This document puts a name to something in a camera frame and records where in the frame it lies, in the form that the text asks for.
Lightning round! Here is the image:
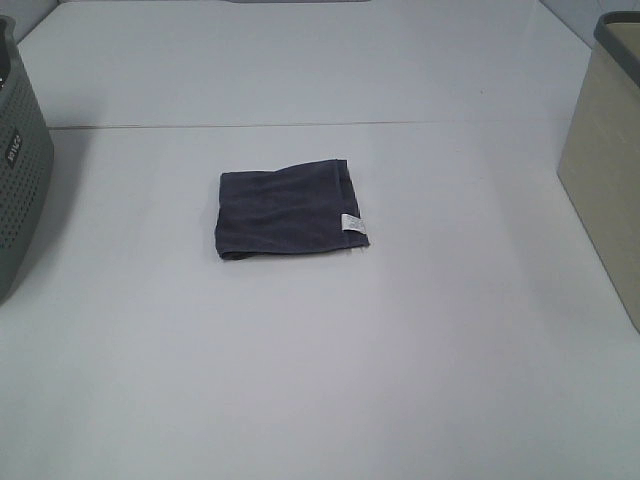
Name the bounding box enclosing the dark grey towel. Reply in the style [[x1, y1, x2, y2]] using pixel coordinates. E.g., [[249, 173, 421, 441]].
[[214, 159, 370, 260]]

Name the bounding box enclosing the beige plastic bin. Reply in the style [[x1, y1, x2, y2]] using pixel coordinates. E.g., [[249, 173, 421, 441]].
[[557, 11, 639, 326]]

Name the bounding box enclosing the grey perforated plastic basket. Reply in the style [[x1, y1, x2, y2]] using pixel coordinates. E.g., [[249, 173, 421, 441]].
[[1, 16, 54, 298]]

